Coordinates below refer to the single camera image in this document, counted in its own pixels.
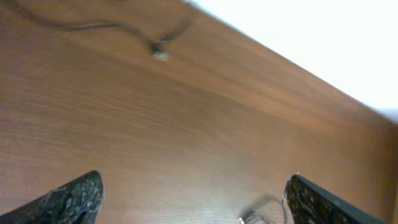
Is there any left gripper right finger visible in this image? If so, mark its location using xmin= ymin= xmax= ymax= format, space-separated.
xmin=284 ymin=174 xmax=384 ymax=224

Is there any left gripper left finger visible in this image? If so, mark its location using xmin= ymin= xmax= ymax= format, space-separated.
xmin=1 ymin=170 xmax=104 ymax=224

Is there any thin black cable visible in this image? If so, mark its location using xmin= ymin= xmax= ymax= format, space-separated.
xmin=238 ymin=194 xmax=289 ymax=224

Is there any long black usb cable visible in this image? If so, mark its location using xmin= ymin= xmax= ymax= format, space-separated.
xmin=0 ymin=0 xmax=193 ymax=62

